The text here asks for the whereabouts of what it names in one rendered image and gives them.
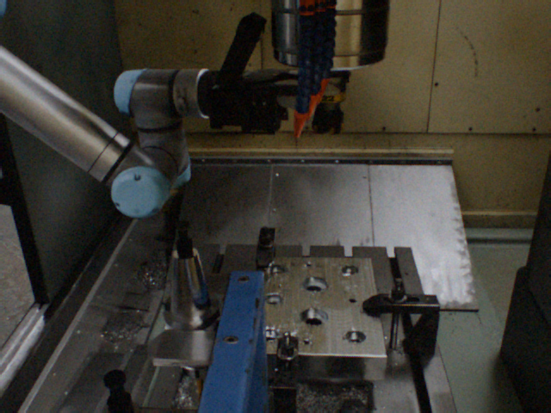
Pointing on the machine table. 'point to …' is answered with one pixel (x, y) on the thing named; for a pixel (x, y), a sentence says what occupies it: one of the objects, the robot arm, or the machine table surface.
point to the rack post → (258, 387)
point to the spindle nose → (361, 14)
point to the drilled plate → (344, 314)
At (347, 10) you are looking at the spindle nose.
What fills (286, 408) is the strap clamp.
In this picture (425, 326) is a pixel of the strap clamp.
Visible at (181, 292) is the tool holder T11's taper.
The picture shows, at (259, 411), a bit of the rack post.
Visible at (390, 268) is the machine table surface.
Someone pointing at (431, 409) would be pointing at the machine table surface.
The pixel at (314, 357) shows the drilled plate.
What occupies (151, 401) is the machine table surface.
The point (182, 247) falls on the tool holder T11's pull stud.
